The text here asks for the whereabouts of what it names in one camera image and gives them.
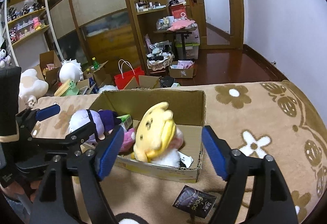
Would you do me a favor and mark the white purple hat plush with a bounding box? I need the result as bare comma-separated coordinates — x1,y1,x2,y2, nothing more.
68,109,123,145

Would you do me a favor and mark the pink fluffy plush slipper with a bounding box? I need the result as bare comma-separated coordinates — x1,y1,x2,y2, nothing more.
119,128,136,153

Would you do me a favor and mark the green tissue pack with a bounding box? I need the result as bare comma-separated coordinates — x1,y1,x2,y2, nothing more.
118,114,133,132

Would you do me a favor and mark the yellow dog plush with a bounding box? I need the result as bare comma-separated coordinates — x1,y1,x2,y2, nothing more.
131,102,176,162

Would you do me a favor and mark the white fluffy pompom plush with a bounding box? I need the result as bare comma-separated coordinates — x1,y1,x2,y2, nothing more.
150,149,181,168

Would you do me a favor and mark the pink swirl roll plush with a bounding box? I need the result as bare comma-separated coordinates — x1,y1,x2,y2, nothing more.
174,127,184,149

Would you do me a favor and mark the cream spotted dog plush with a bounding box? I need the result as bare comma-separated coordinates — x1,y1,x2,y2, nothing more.
19,68,49,108

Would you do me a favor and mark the green frog plush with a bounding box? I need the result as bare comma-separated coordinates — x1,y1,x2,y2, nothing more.
63,80,79,96

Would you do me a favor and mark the brown cardboard box left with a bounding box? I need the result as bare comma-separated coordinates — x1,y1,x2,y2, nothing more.
34,50,62,88

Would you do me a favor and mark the white round plush doll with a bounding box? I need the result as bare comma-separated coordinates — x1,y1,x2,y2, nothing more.
59,59,84,83

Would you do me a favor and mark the open cardboard box with bottles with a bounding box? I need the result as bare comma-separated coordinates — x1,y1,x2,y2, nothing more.
83,61,113,88

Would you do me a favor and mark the kuromi plush doll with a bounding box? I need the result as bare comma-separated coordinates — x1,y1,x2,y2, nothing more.
0,41,11,68

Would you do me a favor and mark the red paper gift bag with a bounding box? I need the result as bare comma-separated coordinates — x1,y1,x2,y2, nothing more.
114,59,145,90

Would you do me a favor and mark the black face mask packet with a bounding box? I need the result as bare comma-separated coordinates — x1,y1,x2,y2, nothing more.
172,185,217,218

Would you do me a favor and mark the beige floral blanket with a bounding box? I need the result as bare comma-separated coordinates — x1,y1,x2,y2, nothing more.
32,81,326,223

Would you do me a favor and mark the white figurine display shelf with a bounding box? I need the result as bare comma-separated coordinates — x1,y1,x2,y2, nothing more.
1,0,64,67

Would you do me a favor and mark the lace trimmed basket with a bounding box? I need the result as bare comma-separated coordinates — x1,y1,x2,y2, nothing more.
146,52,174,71

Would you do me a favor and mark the wooden wardrobe cabinet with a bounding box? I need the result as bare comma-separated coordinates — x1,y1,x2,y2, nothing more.
47,0,168,75

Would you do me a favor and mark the small cardboard box on floor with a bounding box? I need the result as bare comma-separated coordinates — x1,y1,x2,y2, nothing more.
169,60,195,78

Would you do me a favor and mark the clear plastic storage bin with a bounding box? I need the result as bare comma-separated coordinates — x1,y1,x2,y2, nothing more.
176,44,199,60

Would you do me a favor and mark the small black side table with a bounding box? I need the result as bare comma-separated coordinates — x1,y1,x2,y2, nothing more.
154,27,200,58

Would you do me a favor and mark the pink cloth on table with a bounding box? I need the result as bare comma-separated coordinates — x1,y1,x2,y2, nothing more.
168,19,195,31

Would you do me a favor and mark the red box on table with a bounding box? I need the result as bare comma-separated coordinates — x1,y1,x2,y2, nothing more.
169,3,187,19

